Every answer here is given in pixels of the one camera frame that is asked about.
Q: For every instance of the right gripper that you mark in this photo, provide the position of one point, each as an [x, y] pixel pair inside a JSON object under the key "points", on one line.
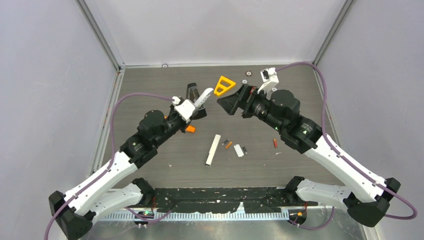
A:
{"points": [[231, 103]]}

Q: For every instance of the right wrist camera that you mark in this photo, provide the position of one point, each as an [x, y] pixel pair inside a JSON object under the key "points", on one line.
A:
{"points": [[269, 79]]}

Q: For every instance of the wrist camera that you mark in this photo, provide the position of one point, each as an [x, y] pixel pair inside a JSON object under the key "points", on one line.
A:
{"points": [[269, 79], [184, 107]]}

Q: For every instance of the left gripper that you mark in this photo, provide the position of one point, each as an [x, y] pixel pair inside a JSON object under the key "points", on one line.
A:
{"points": [[184, 126]]}

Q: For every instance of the yellow triangle bracket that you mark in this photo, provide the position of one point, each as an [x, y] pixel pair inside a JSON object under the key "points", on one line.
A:
{"points": [[223, 85]]}

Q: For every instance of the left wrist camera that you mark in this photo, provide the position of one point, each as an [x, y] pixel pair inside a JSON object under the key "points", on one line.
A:
{"points": [[184, 107]]}

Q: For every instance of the white battery cover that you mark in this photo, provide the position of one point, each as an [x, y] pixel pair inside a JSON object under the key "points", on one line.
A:
{"points": [[238, 150]]}

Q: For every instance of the black metronome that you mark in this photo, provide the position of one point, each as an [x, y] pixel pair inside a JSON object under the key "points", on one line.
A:
{"points": [[192, 92]]}

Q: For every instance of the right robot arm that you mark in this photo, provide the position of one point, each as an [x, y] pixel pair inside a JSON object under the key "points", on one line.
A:
{"points": [[363, 195]]}

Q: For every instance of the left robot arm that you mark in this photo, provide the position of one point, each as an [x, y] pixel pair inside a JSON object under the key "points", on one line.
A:
{"points": [[78, 209]]}

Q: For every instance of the white remote control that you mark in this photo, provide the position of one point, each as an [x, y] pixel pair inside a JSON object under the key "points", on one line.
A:
{"points": [[203, 97]]}

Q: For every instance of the orange toy microphone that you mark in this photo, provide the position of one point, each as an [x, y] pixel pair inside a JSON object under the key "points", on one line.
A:
{"points": [[190, 129]]}

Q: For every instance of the long white box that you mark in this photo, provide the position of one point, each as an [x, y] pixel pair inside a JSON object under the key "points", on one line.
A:
{"points": [[212, 150]]}

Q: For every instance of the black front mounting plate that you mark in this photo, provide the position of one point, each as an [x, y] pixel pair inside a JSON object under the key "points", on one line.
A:
{"points": [[220, 200]]}

